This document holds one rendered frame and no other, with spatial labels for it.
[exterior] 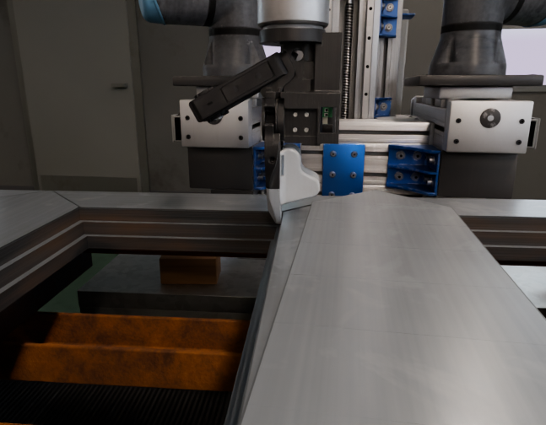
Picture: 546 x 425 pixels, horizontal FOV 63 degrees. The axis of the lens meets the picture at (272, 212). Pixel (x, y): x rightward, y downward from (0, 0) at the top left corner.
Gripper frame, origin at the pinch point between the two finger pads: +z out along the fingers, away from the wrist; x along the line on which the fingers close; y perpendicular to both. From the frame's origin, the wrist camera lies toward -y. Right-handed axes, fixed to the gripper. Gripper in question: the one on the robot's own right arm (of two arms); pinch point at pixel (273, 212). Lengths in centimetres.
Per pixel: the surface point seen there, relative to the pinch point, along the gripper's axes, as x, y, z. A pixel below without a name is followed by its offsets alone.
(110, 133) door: 330, -169, 26
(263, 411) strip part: -32.8, 2.3, 0.5
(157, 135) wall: 333, -128, 27
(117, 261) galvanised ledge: 29.5, -33.4, 19.5
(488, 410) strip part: -31.8, 13.0, 0.5
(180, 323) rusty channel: 0.2, -12.1, 15.5
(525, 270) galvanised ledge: 32, 46, 19
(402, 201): 8.7, 16.9, 0.6
